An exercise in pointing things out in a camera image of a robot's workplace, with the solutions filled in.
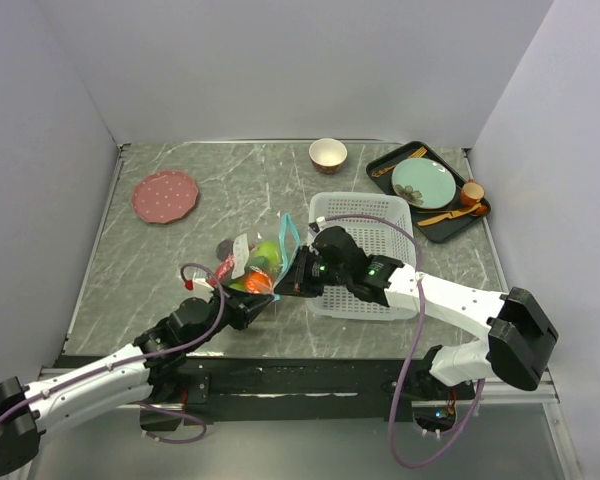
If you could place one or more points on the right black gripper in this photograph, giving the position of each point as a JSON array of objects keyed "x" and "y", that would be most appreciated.
[{"x": 297, "y": 280}]

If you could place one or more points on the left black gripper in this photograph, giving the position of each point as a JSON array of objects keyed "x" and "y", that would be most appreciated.
[{"x": 244, "y": 307}]

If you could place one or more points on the orange fruit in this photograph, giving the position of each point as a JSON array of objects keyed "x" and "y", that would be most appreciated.
[{"x": 257, "y": 282}]

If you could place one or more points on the green apple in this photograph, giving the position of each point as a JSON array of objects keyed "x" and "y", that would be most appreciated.
[{"x": 270, "y": 251}]

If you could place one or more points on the clear zip bag blue zipper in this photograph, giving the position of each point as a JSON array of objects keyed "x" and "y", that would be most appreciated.
[{"x": 281, "y": 230}]

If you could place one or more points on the red chili pepper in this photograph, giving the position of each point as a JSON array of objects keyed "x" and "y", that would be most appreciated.
[{"x": 225, "y": 269}]

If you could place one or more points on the dark brown fruit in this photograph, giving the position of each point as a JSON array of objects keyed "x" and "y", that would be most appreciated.
[{"x": 224, "y": 249}]

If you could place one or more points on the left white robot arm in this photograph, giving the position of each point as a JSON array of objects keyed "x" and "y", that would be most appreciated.
[{"x": 143, "y": 370}]

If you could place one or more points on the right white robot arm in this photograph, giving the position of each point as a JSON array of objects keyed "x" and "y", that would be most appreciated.
[{"x": 514, "y": 337}]

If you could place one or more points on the white plastic basket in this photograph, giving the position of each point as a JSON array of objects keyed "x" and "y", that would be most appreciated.
[{"x": 380, "y": 225}]

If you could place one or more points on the white and red bowl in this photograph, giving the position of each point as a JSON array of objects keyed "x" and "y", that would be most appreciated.
[{"x": 328, "y": 155}]

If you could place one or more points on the pink dotted plate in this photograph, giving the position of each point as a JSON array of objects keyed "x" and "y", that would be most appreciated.
[{"x": 164, "y": 197}]

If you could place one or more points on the black tray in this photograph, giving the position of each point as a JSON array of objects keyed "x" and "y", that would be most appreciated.
[{"x": 381, "y": 169}]

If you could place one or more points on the light green plate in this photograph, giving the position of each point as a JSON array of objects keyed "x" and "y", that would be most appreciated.
[{"x": 423, "y": 183}]

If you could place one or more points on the wooden spoon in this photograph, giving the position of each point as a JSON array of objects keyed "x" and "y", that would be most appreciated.
[{"x": 478, "y": 209}]

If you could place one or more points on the orange cup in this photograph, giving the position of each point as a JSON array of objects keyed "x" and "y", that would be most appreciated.
[{"x": 472, "y": 193}]

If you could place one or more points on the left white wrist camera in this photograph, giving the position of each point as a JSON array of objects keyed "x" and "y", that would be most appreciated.
[{"x": 199, "y": 288}]

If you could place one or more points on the aluminium rail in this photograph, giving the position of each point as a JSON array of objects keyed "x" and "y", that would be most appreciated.
[{"x": 495, "y": 392}]

